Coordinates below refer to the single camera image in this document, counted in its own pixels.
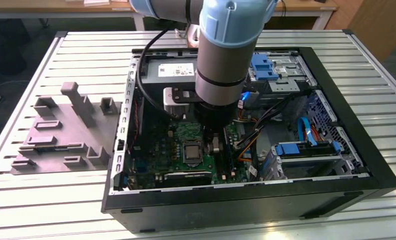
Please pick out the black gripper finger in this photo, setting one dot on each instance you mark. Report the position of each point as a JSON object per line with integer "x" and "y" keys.
{"x": 214, "y": 142}

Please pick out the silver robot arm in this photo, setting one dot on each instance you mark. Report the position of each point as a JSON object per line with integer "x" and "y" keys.
{"x": 223, "y": 70}

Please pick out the CPU socket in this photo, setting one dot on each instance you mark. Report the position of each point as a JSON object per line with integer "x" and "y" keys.
{"x": 193, "y": 164}

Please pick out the white latch RAM slot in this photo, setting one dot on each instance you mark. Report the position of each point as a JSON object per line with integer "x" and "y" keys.
{"x": 233, "y": 172}
{"x": 222, "y": 165}

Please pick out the green motherboard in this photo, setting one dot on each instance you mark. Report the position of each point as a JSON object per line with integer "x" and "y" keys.
{"x": 163, "y": 150}

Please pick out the black graphics card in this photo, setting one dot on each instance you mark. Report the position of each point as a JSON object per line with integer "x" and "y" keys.
{"x": 187, "y": 178}

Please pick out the grey power supply unit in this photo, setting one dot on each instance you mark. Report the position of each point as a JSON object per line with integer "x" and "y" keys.
{"x": 174, "y": 81}

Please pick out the hard disk in blue carrier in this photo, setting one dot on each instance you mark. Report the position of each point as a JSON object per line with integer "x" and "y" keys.
{"x": 285, "y": 150}

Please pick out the blue board connector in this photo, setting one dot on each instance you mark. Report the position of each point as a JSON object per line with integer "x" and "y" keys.
{"x": 140, "y": 167}

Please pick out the grey metal drive cage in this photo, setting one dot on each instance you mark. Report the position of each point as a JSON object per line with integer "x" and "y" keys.
{"x": 284, "y": 86}

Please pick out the grey metal disk bay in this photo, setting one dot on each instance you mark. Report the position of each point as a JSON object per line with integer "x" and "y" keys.
{"x": 309, "y": 159}

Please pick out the black PC case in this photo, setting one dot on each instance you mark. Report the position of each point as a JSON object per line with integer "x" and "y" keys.
{"x": 250, "y": 212}

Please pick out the blue card latch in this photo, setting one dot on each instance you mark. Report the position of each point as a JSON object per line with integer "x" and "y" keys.
{"x": 123, "y": 181}

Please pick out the grey parts rack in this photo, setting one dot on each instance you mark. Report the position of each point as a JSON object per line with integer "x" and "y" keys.
{"x": 73, "y": 150}

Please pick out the wooden desk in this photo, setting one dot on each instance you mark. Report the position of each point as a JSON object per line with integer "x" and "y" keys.
{"x": 301, "y": 6}

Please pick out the white paper box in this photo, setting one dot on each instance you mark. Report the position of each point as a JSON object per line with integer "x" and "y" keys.
{"x": 98, "y": 3}

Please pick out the brown wooden cabinet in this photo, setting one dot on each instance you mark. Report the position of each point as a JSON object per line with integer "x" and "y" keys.
{"x": 375, "y": 27}

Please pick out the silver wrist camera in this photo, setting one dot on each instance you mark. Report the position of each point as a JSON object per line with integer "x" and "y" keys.
{"x": 175, "y": 107}

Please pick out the blue drive bracket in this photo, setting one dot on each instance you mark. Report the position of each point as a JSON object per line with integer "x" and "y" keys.
{"x": 263, "y": 67}

